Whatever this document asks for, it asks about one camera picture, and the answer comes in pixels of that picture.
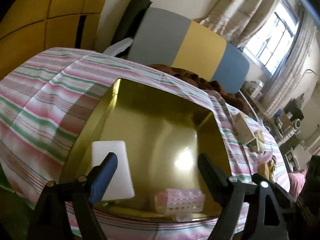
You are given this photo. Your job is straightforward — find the pink plastic hair roller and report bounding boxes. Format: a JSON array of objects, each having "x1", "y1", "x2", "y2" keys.
[{"x1": 155, "y1": 189, "x2": 206, "y2": 222}]

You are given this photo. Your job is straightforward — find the white cardboard box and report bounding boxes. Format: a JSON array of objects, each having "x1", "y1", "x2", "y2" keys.
[{"x1": 234, "y1": 113, "x2": 256, "y2": 145}]

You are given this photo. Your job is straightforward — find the black rolled mat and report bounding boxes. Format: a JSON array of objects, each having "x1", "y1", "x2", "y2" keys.
[{"x1": 110, "y1": 0, "x2": 152, "y2": 45}]

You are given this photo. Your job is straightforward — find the pink pillow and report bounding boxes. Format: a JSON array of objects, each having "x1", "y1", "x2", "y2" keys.
[{"x1": 288, "y1": 169, "x2": 307, "y2": 199}]

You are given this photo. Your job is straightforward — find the window with metal bars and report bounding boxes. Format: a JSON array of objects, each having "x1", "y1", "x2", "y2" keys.
[{"x1": 244, "y1": 0, "x2": 300, "y2": 76}]

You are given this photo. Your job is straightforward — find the yellow wooden wardrobe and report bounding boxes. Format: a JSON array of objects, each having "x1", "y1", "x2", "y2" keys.
[{"x1": 1, "y1": 0, "x2": 106, "y2": 78}]

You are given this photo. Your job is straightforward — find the gold metal tray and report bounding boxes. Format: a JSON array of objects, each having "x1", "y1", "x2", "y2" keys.
[{"x1": 59, "y1": 79, "x2": 231, "y2": 222}]

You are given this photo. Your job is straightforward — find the beige patterned curtain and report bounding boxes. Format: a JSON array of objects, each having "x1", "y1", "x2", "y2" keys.
[
  {"x1": 260, "y1": 12, "x2": 316, "y2": 118},
  {"x1": 200, "y1": 0, "x2": 282, "y2": 48}
]

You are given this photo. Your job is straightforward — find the striped pink green bedsheet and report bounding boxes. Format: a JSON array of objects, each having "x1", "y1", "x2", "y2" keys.
[{"x1": 0, "y1": 47, "x2": 288, "y2": 240}]

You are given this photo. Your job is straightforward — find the white foam block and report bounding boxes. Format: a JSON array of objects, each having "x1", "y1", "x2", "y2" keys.
[{"x1": 89, "y1": 141, "x2": 135, "y2": 204}]

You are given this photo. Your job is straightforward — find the dark brown blanket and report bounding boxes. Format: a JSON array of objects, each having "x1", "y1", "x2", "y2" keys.
[{"x1": 149, "y1": 64, "x2": 254, "y2": 118}]

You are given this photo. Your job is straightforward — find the white small fan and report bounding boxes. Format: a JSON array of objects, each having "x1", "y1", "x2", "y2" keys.
[{"x1": 292, "y1": 119, "x2": 301, "y2": 129}]

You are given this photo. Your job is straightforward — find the beige patterned left curtain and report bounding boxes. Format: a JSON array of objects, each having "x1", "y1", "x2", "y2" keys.
[{"x1": 200, "y1": 0, "x2": 282, "y2": 48}]

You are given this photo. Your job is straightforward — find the grey yellow blue headboard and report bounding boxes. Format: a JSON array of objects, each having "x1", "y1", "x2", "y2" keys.
[{"x1": 127, "y1": 8, "x2": 249, "y2": 94}]

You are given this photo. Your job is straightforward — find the beige patterned right curtain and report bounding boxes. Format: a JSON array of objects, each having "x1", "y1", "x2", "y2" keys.
[{"x1": 260, "y1": 12, "x2": 316, "y2": 118}]

